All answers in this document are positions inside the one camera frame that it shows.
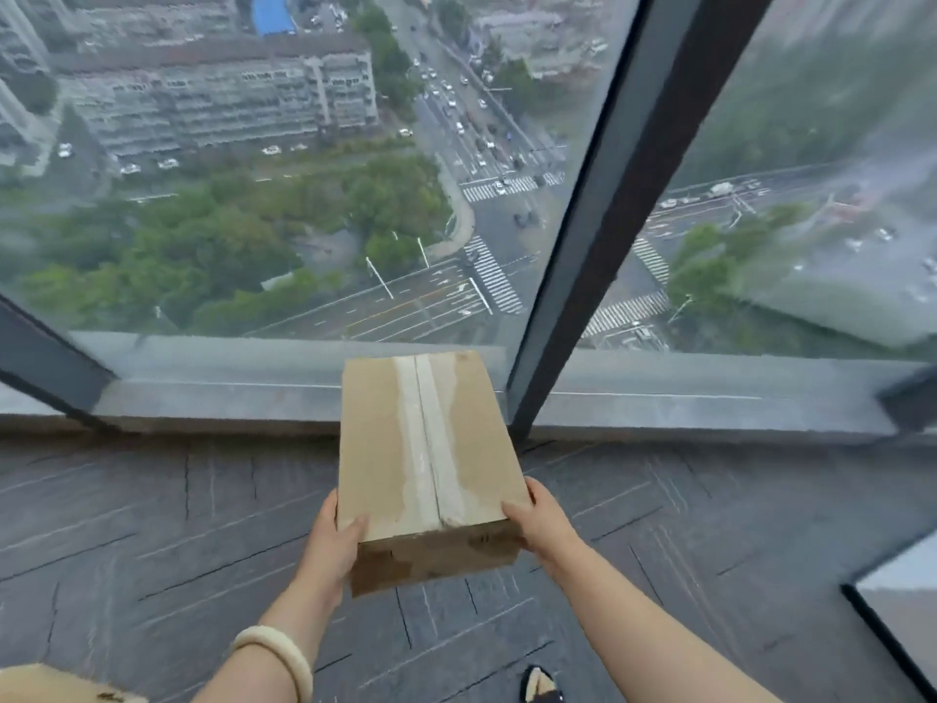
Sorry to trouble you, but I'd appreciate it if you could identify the person's right hand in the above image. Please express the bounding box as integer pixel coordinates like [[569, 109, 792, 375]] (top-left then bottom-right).
[[501, 477, 584, 588]]

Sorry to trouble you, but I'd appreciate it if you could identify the person's left hand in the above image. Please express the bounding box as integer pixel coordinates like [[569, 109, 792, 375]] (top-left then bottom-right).
[[293, 489, 370, 607]]

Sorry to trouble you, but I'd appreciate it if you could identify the taped brown cardboard box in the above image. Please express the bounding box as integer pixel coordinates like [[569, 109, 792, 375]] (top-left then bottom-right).
[[336, 350, 532, 598]]

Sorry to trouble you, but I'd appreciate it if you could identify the person's left forearm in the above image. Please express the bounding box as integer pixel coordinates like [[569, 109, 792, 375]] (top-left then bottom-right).
[[192, 578, 345, 703]]

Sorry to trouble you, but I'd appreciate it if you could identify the person's right forearm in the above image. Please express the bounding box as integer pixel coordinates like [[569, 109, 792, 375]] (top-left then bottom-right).
[[549, 538, 783, 703]]

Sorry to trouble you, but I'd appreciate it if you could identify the grey window sill ledge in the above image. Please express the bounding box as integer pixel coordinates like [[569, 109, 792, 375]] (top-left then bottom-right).
[[0, 331, 937, 441]]

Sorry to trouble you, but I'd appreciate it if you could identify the person's black sandal foot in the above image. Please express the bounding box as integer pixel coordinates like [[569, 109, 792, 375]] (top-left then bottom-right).
[[520, 666, 565, 703]]

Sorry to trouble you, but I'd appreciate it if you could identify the plain brown cardboard box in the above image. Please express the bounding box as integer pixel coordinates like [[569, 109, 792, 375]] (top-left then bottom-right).
[[0, 663, 147, 703]]

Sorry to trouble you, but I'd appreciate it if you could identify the white table with black edge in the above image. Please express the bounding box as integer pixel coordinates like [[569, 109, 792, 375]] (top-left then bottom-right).
[[840, 530, 937, 703]]

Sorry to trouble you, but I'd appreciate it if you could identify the cream bangle bracelet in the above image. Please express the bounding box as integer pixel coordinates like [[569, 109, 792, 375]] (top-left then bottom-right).
[[230, 625, 314, 703]]

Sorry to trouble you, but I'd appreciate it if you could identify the dark window frame mullion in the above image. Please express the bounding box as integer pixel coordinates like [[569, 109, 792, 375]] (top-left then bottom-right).
[[505, 0, 777, 441]]

